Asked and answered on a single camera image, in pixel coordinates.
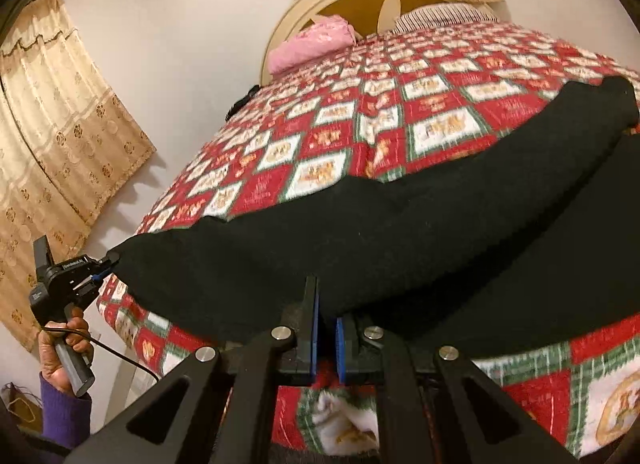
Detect black pants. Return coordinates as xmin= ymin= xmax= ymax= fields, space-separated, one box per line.
xmin=115 ymin=77 xmax=639 ymax=357

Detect purple sleeve left forearm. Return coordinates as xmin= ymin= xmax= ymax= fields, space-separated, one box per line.
xmin=40 ymin=376 xmax=92 ymax=449

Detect left hand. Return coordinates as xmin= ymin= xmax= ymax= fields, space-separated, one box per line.
xmin=38 ymin=308 xmax=93 ymax=396

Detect beige side window curtain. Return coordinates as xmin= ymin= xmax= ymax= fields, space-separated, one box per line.
xmin=1 ymin=0 xmax=155 ymax=350

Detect black object on bed edge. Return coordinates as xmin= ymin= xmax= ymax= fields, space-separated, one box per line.
xmin=224 ymin=84 xmax=262 ymax=121

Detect red green patchwork quilt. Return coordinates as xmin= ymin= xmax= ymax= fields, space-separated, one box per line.
xmin=96 ymin=20 xmax=640 ymax=460

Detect pink folded blanket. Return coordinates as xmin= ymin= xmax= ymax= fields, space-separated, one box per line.
xmin=267 ymin=15 xmax=357 ymax=76

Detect striped pillow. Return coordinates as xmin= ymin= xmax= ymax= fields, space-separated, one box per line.
xmin=393 ymin=3 xmax=499 ymax=34

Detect cream wooden headboard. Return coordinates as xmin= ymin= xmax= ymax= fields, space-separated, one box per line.
xmin=266 ymin=0 xmax=456 ymax=52

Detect black cable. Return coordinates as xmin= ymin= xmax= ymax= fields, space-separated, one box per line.
xmin=41 ymin=325 xmax=162 ymax=384

